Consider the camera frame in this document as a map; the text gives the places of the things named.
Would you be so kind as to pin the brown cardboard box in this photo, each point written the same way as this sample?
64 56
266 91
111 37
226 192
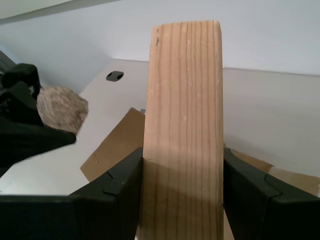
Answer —
117 145

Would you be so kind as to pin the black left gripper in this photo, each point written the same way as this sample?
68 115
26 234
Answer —
15 112

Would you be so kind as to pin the light wooden block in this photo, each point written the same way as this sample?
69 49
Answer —
182 125

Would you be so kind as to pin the speckled pinkish granite rock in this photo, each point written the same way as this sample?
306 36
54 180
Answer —
62 110

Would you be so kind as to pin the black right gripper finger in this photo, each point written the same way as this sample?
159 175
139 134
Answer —
270 217
75 217

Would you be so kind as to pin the beige wall board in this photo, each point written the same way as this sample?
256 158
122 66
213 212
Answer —
37 11

